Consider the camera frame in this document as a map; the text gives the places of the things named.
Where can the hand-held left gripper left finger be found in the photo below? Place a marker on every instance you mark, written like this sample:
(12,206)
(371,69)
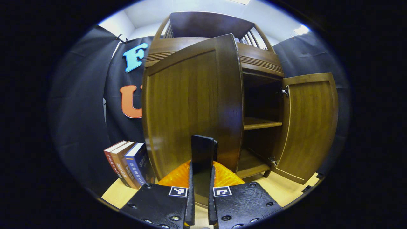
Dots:
(159,206)

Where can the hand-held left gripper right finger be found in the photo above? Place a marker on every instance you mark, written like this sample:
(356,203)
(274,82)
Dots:
(244,205)

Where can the wooden cabinet door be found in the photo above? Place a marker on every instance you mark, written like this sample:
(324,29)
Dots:
(190,95)
(311,127)

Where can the wooden shoe cabinet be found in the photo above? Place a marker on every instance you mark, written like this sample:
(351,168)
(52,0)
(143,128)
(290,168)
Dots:
(260,95)

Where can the blue book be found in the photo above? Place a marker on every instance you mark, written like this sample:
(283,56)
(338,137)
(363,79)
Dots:
(138,165)

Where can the brown book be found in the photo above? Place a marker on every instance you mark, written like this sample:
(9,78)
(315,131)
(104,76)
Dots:
(124,168)

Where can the red book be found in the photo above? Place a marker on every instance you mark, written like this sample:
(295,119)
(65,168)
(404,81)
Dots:
(112,159)

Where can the black backdrop cloth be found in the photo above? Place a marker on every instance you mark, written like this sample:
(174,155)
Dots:
(79,111)

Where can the small ceiling light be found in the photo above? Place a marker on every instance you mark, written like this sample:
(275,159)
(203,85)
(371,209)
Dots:
(301,30)

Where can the large ceiling light panel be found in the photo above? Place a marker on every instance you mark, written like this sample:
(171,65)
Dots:
(240,1)

